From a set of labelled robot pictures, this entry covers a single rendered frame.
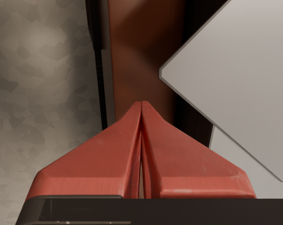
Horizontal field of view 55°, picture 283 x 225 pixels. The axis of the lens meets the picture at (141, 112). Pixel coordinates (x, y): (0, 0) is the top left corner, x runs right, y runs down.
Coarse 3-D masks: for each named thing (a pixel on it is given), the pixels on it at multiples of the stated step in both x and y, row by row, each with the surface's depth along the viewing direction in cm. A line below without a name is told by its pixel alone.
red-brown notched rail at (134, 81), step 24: (120, 0) 13; (144, 0) 13; (168, 0) 14; (120, 24) 14; (144, 24) 14; (168, 24) 14; (120, 48) 14; (144, 48) 15; (168, 48) 15; (120, 72) 15; (144, 72) 16; (120, 96) 16; (144, 96) 16; (168, 96) 17; (168, 120) 18
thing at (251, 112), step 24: (240, 0) 10; (264, 0) 10; (240, 24) 11; (264, 24) 11; (240, 48) 11; (264, 48) 12; (240, 72) 12; (264, 72) 12; (240, 96) 13; (264, 96) 13; (216, 120) 13; (240, 120) 14; (264, 120) 14; (240, 144) 15; (264, 144) 15
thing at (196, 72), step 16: (224, 16) 10; (208, 32) 10; (224, 32) 11; (192, 48) 11; (208, 48) 11; (224, 48) 11; (176, 64) 11; (192, 64) 11; (208, 64) 11; (224, 64) 12; (176, 80) 11; (192, 80) 12; (208, 80) 12; (192, 96) 12; (208, 96) 12; (208, 112) 13
